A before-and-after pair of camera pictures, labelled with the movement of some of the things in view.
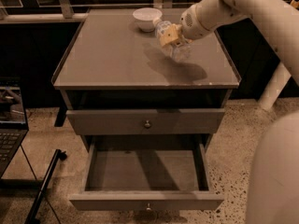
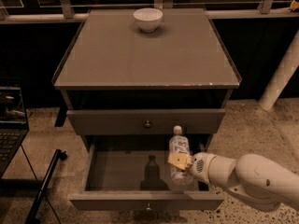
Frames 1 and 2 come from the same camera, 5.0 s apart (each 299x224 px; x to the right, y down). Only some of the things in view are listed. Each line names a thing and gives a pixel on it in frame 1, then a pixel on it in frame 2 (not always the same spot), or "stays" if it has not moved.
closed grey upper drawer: [145, 121] stays
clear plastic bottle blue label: [178, 50] to [181, 181]
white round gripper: [192, 26] to [201, 166]
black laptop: [13, 127] stays
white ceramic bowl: [145, 16] stays
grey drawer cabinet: [149, 119] stays
